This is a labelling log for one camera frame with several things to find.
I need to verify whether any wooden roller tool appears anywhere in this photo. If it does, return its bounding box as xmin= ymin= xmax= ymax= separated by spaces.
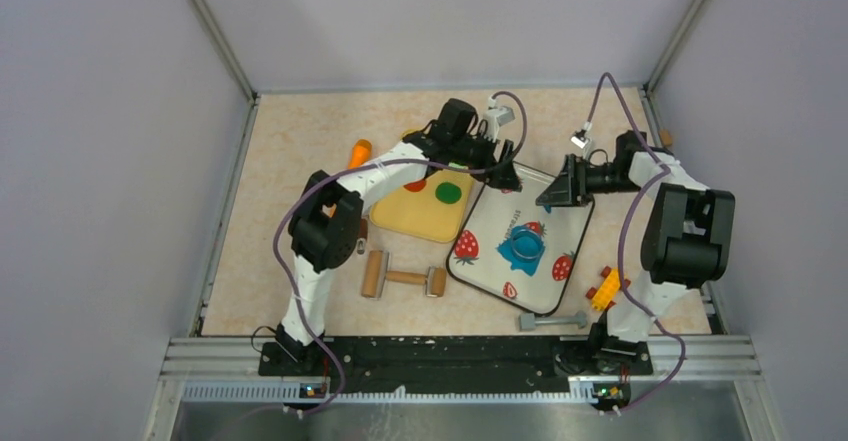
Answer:
xmin=360 ymin=250 xmax=448 ymax=299

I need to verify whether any grey toy bolt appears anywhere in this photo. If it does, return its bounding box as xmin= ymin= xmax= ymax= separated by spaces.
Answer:
xmin=517 ymin=311 xmax=588 ymax=332

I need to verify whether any silver tape roll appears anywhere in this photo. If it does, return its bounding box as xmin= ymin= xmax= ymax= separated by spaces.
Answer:
xmin=509 ymin=226 xmax=544 ymax=261

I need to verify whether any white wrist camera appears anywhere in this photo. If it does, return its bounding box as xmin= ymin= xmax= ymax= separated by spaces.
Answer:
xmin=481 ymin=97 xmax=515 ymax=139
xmin=570 ymin=125 xmax=595 ymax=158

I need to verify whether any yellow plastic tray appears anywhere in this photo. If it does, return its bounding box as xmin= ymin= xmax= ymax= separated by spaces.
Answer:
xmin=369 ymin=170 xmax=474 ymax=243

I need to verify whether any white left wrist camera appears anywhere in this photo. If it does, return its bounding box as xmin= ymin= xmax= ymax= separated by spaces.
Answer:
xmin=481 ymin=97 xmax=515 ymax=139

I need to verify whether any brown handled scraper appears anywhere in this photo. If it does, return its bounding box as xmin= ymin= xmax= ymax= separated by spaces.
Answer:
xmin=355 ymin=218 xmax=369 ymax=255

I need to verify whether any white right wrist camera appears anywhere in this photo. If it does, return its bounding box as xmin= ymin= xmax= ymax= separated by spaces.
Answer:
xmin=570 ymin=125 xmax=595 ymax=158

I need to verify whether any yellow toy brick car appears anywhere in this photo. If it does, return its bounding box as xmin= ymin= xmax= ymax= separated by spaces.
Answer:
xmin=585 ymin=266 xmax=631 ymax=312

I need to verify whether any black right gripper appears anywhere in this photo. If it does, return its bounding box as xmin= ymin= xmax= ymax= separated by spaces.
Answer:
xmin=537 ymin=154 xmax=644 ymax=208

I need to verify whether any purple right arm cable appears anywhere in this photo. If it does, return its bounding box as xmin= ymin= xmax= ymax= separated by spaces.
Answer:
xmin=572 ymin=72 xmax=687 ymax=416

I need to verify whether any white strawberry enamel tray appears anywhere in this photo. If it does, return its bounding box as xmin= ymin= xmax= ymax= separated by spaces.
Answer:
xmin=446 ymin=163 xmax=594 ymax=315

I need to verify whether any blue play dough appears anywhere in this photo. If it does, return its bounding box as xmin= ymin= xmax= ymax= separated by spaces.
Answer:
xmin=496 ymin=226 xmax=545 ymax=276

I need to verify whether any orange toy rolling pin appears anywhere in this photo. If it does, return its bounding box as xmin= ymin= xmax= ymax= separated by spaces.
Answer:
xmin=347 ymin=139 xmax=372 ymax=169

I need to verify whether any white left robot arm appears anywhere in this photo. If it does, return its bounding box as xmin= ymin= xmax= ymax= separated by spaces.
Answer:
xmin=272 ymin=91 xmax=528 ymax=375

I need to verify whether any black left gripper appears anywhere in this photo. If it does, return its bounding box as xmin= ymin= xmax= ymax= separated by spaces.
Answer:
xmin=450 ymin=130 xmax=521 ymax=192

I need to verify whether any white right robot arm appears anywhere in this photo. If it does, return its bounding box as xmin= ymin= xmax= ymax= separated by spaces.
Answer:
xmin=536 ymin=130 xmax=735 ymax=373

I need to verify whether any red dough disc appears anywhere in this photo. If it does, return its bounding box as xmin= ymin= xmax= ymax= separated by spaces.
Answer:
xmin=404 ymin=179 xmax=427 ymax=192

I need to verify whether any dark green dough disc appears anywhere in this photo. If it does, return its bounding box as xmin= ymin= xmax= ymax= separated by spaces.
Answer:
xmin=435 ymin=182 xmax=463 ymax=205

